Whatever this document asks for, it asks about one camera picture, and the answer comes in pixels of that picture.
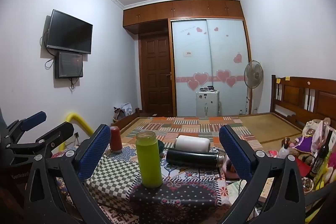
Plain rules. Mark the small dark wall monitor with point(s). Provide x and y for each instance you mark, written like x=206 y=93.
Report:
x=68 y=65

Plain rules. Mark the patterned floral cloth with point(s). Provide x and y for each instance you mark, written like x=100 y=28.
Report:
x=186 y=195

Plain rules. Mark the bag at bed foot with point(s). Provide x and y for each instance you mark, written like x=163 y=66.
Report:
x=122 y=111

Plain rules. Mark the red bottle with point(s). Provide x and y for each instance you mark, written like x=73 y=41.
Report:
x=115 y=140

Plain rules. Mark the colourful patchwork bed cover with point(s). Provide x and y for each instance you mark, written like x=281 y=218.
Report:
x=167 y=129

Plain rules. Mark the white cylindrical cup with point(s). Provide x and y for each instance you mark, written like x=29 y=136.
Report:
x=192 y=144

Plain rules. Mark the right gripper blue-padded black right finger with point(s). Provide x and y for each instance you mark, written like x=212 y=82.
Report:
x=286 y=201

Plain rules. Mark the small white cabinet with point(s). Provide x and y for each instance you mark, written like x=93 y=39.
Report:
x=207 y=103

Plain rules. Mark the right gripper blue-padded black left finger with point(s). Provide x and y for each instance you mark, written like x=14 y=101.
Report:
x=43 y=202

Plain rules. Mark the pink headphones with orange pad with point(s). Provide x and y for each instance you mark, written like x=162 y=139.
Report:
x=229 y=170

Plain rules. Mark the wooden bed headboard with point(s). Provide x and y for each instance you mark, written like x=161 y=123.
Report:
x=302 y=99

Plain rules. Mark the woven straw bed mat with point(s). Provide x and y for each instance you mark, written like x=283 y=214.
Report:
x=268 y=129

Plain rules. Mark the green bottle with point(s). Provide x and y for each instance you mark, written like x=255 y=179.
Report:
x=149 y=159

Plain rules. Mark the black thermos flask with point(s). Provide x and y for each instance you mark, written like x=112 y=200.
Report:
x=201 y=160

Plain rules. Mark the wall-mounted black television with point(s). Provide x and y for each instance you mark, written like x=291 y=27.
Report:
x=67 y=33

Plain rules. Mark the dark green mug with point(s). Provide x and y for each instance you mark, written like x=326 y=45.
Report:
x=161 y=146

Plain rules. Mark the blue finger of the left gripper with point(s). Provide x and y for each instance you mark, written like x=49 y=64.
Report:
x=32 y=120

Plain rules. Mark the dark glass bottle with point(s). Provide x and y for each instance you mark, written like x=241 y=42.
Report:
x=322 y=154

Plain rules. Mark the wooden wardrobe with glass doors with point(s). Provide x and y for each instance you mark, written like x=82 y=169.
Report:
x=209 y=49

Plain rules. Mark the brown wooden door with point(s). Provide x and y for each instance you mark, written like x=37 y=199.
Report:
x=155 y=74

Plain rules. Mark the yellow foam tube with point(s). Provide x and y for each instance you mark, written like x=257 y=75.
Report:
x=79 y=122

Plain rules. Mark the purple dressed doll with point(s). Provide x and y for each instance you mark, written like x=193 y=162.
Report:
x=301 y=146

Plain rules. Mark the clear spray bottle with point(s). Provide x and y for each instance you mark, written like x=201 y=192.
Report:
x=283 y=152

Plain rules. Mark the standing electric fan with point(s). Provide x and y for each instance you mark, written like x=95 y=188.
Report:
x=254 y=79

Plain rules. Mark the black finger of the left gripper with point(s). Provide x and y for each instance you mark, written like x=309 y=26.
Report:
x=42 y=146

